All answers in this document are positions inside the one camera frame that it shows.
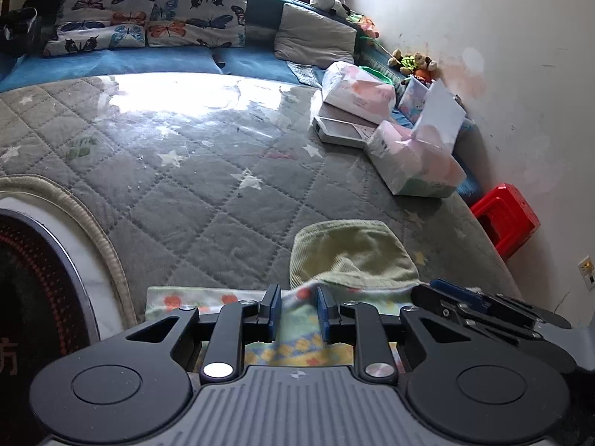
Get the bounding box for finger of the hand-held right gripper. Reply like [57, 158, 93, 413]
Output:
[430, 279, 573, 330]
[411, 284, 546, 345]

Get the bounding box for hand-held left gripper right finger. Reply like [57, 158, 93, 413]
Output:
[316, 285, 448, 384]

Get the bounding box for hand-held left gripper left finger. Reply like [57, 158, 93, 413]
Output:
[125, 284, 283, 384]

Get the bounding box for green patterned child's shirt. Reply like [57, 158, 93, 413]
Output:
[146, 220, 423, 369]

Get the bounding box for red plastic stool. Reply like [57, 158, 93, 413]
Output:
[469, 183, 543, 261]

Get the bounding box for open pink green tissue pack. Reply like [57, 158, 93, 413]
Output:
[364, 79, 468, 197]

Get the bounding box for white flat device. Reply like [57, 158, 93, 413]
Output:
[312, 114, 380, 148]

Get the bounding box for cartoon print packet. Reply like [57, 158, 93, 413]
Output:
[397, 76, 431, 118]

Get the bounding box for round black table heater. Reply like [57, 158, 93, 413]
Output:
[0, 197, 102, 446]

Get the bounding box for small plush toys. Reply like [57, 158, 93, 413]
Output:
[387, 48, 443, 83]

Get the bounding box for grey cushion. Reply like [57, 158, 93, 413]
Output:
[273, 2, 360, 70]

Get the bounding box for blue sofa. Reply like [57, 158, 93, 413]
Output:
[0, 0, 419, 126]

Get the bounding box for pink and green plush toy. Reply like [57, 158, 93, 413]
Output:
[348, 12, 381, 41]

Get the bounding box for butterfly print pillow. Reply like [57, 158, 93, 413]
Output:
[43, 0, 160, 58]
[146, 0, 252, 50]

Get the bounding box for panda plush toy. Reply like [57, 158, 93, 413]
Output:
[309, 0, 353, 18]

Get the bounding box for black bag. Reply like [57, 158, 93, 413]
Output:
[0, 0, 71, 58]

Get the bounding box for wall socket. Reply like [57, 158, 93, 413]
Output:
[577, 255, 595, 291]

